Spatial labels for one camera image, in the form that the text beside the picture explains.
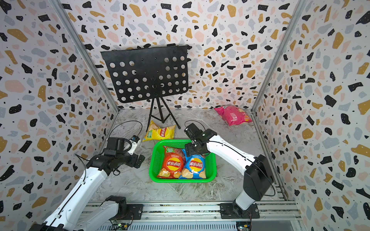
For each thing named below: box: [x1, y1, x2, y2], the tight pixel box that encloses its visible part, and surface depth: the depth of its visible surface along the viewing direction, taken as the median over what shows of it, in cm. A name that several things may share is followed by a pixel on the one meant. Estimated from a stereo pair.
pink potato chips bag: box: [213, 105, 253, 127], surface depth 108 cm
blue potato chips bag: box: [178, 148, 207, 180], surface depth 83 cm
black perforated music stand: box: [100, 45, 189, 133], surface depth 76 cm
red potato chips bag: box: [157, 145, 186, 179], surface depth 85 cm
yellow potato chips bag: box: [142, 120, 176, 142], surface depth 99 cm
